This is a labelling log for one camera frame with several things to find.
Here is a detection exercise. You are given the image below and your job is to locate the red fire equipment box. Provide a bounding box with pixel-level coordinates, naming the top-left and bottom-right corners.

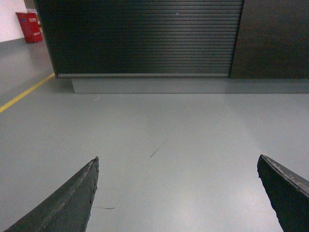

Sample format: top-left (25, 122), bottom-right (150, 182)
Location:
top-left (16, 12), bottom-right (43, 44)

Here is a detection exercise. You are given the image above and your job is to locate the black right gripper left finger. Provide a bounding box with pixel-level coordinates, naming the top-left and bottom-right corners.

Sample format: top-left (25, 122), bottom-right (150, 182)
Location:
top-left (6, 157), bottom-right (99, 232)

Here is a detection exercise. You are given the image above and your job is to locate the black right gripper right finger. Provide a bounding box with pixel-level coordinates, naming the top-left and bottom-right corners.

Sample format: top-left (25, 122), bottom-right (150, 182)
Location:
top-left (257, 155), bottom-right (309, 232)

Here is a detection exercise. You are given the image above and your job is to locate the dark roller shutter counter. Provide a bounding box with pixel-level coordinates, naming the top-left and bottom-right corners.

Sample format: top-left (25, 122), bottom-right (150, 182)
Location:
top-left (35, 0), bottom-right (309, 94)

